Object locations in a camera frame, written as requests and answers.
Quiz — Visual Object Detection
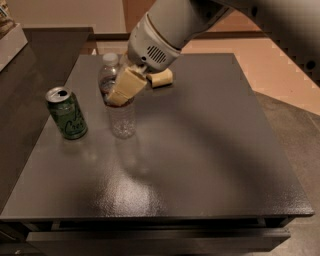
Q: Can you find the yellow sponge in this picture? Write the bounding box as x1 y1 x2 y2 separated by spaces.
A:
147 69 173 88

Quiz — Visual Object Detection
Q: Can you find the green soda can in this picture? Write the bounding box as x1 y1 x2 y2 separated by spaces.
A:
45 87 88 140

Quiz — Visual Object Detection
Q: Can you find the clear plastic water bottle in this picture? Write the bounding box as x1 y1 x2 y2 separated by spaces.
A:
97 53 136 139

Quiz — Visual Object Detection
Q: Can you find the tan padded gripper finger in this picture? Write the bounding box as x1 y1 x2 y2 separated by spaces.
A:
107 67 147 106

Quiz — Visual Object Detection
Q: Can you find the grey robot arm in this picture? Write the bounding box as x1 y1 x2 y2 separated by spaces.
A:
123 0 320 86

